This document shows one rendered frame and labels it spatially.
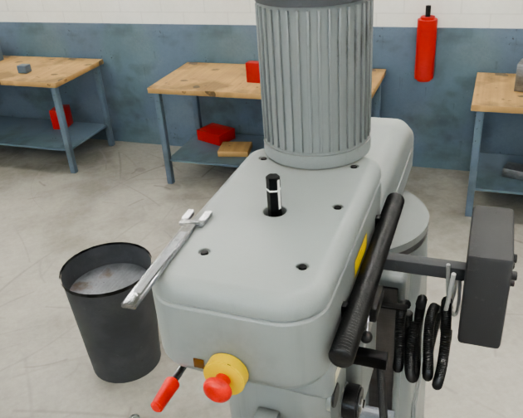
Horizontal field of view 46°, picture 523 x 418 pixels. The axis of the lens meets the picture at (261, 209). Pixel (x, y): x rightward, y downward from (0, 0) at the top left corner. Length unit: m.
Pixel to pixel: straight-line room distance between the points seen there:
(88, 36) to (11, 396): 3.73
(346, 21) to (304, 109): 0.16
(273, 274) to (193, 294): 0.11
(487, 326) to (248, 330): 0.58
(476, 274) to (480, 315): 0.09
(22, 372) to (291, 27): 3.04
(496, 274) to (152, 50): 5.06
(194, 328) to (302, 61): 0.46
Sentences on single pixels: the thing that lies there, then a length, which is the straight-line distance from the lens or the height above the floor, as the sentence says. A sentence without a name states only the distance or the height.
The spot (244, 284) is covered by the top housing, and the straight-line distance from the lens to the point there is 0.80.
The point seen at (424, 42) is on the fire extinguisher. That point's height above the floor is 1.12.
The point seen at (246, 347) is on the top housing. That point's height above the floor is 1.81.
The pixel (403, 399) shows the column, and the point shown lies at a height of 1.13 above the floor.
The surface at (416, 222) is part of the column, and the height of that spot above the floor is 1.56.
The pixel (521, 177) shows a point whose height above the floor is 0.26.
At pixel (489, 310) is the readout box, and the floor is 1.61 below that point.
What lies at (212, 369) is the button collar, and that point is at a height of 1.77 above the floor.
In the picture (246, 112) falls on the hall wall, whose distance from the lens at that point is 5.73.
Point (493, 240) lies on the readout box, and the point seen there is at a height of 1.72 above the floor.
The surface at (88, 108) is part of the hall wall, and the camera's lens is 6.59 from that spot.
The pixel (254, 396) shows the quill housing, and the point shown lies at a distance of 1.09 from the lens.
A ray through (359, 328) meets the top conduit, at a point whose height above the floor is 1.80.
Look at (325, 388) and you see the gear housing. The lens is 0.97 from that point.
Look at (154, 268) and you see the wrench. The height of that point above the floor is 1.90.
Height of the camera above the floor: 2.36
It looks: 29 degrees down
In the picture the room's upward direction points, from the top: 4 degrees counter-clockwise
